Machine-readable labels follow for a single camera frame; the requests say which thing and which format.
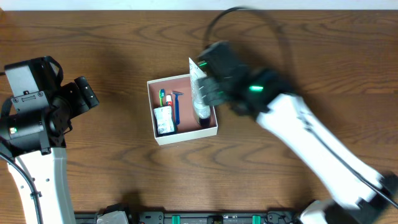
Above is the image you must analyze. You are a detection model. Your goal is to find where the red green toothpaste tube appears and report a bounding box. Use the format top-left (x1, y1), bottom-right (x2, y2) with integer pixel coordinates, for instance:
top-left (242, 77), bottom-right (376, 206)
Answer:
top-left (166, 95), bottom-right (177, 125)

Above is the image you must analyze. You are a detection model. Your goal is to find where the white bamboo print lotion tube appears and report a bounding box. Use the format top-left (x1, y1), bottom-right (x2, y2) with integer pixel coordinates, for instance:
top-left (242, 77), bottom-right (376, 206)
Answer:
top-left (188, 58), bottom-right (206, 110)

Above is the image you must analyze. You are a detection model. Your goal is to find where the clear spray bottle dark base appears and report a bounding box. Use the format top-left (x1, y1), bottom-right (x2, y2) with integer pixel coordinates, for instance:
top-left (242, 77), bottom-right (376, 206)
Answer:
top-left (193, 100), bottom-right (211, 127)

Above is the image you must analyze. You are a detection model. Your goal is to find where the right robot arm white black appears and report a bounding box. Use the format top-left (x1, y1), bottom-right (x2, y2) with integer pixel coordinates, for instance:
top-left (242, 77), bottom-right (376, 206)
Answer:
top-left (198, 70), bottom-right (397, 223)

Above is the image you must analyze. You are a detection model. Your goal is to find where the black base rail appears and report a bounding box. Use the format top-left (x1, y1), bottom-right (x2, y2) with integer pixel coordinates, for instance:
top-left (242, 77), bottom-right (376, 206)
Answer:
top-left (74, 203), bottom-right (373, 224)

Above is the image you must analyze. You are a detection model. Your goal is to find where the green toothbrush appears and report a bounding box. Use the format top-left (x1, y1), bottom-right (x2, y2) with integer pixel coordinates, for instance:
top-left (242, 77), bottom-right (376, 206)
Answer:
top-left (159, 89), bottom-right (165, 107)

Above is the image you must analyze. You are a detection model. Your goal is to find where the blue disposable razor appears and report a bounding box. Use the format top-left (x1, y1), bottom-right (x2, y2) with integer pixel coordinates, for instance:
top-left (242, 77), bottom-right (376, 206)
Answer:
top-left (172, 91), bottom-right (183, 125)

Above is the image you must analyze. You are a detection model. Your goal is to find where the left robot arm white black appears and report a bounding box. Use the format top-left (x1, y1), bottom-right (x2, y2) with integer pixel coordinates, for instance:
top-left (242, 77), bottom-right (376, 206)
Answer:
top-left (1, 56), bottom-right (99, 223)

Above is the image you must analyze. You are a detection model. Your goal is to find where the white box pink interior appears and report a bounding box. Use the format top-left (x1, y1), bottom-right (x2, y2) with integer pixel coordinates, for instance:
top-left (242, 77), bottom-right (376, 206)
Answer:
top-left (147, 74), bottom-right (218, 146)

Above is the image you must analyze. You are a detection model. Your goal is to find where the green white soap bar pack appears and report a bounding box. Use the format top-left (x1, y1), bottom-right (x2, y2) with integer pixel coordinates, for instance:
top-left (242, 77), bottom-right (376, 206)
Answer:
top-left (154, 106), bottom-right (176, 136)

